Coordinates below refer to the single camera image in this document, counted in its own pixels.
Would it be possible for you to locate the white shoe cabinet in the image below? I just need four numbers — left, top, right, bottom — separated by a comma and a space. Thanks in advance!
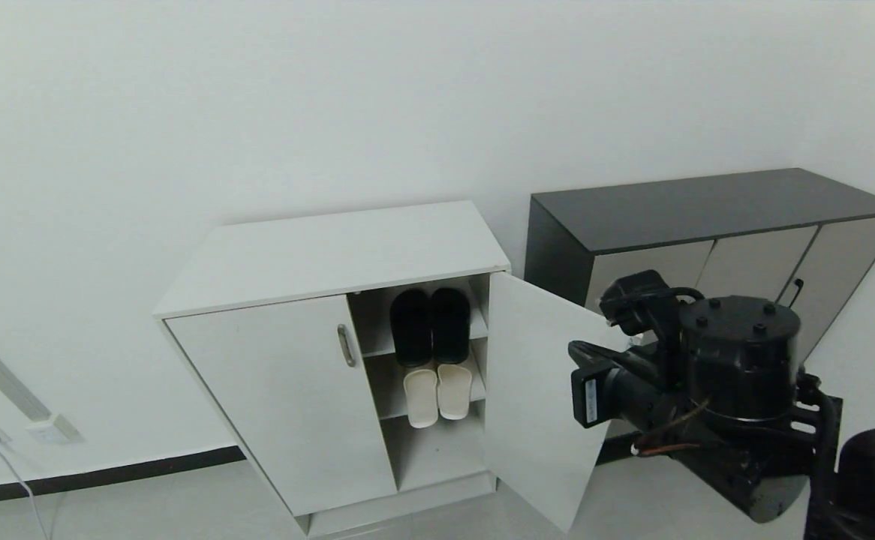
152, 200, 513, 538

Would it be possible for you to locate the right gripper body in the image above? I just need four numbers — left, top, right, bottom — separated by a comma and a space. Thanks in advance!
567, 340, 684, 431

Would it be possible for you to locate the plain white cabinet door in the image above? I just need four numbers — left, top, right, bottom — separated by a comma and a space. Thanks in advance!
483, 271, 630, 534

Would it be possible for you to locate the white cabinet door with handle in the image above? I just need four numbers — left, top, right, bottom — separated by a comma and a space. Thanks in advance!
164, 294, 399, 518

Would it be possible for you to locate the white slipper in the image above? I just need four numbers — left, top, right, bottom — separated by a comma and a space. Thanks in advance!
403, 367, 440, 430
437, 363, 474, 422

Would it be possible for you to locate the black slipper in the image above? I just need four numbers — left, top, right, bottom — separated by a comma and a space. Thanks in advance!
390, 289, 434, 368
430, 287, 473, 366

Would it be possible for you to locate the black cabinet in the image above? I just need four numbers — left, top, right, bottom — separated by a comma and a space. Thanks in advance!
524, 168, 875, 362

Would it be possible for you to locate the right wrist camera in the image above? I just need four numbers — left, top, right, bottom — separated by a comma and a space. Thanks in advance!
598, 269, 705, 347

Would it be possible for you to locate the grey cabinet door with handle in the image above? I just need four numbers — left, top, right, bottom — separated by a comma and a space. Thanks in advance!
778, 214, 875, 362

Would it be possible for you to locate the white power cable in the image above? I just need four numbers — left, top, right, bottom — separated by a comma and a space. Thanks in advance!
0, 435, 53, 540

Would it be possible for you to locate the white junction box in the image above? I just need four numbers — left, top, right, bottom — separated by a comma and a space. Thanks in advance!
24, 413, 86, 446

